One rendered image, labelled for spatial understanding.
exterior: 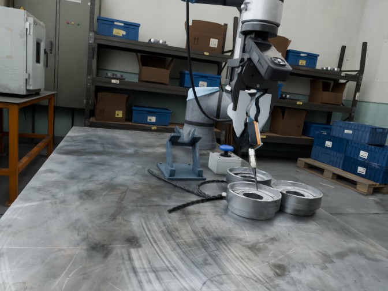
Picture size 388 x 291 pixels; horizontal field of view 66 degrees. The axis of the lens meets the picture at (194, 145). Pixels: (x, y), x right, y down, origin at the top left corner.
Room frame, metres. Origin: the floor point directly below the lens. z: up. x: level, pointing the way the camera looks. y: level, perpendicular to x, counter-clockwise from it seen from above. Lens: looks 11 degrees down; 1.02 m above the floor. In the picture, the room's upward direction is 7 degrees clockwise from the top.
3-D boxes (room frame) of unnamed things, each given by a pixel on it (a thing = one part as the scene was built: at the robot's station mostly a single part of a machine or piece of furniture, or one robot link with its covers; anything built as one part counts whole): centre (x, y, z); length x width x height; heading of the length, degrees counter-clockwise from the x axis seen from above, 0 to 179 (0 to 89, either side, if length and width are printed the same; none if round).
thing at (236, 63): (0.62, -0.10, 1.09); 0.09 x 0.08 x 0.12; 19
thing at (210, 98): (1.16, -0.02, 0.97); 0.13 x 0.12 x 0.14; 85
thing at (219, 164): (0.83, -0.09, 0.82); 0.08 x 0.07 x 0.05; 16
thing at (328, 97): (4.98, -2.02, 1.19); 0.45 x 0.40 x 0.37; 101
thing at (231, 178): (0.69, -0.14, 0.82); 0.10 x 0.10 x 0.04
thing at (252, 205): (0.56, -0.13, 0.82); 0.10 x 0.10 x 0.04
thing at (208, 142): (1.16, -0.01, 0.85); 0.15 x 0.15 x 0.10
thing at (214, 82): (4.40, 0.04, 1.11); 0.52 x 0.38 x 0.22; 106
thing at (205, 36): (4.37, 0.04, 1.70); 0.56 x 0.36 x 0.39; 101
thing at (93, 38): (4.24, 0.56, 1.00); 1.92 x 0.57 x 2.00; 106
